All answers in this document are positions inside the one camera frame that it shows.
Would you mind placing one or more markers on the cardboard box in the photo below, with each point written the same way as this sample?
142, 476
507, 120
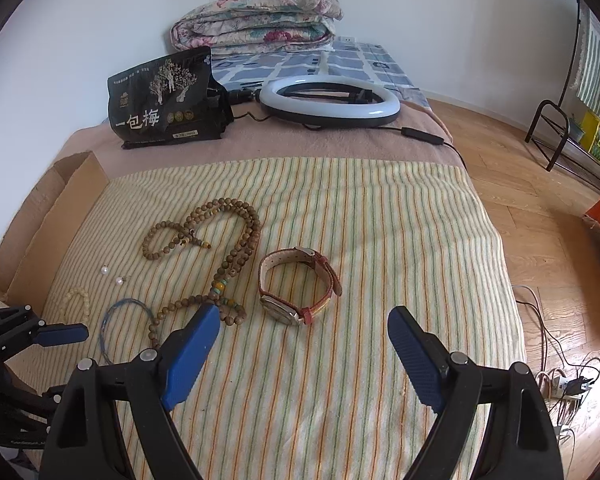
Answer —
50, 220

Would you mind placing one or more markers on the striped yellow-green blanket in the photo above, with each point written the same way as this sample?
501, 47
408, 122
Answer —
355, 250

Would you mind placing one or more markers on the blue checked bed sheet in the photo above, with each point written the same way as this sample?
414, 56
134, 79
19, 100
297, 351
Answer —
350, 67

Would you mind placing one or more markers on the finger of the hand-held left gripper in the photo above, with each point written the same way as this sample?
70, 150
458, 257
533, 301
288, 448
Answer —
62, 334
55, 392

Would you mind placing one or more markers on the green striped hanging cloth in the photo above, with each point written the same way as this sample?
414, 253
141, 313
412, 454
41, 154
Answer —
597, 70

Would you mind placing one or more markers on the black snack bag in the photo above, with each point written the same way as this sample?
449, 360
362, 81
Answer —
160, 105

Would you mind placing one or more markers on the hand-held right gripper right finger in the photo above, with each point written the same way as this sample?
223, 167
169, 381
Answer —
415, 355

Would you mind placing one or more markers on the black metal rack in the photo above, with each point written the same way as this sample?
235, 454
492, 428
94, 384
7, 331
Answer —
547, 125

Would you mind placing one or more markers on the white wall outlet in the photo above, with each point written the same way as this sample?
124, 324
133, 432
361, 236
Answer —
347, 40

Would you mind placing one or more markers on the white power strip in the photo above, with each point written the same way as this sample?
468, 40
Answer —
560, 385

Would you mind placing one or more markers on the folded floral quilt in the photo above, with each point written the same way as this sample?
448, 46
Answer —
260, 17

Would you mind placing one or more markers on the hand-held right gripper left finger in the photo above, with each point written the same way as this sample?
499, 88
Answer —
190, 355

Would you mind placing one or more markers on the pink blanket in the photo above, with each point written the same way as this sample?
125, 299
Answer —
300, 142

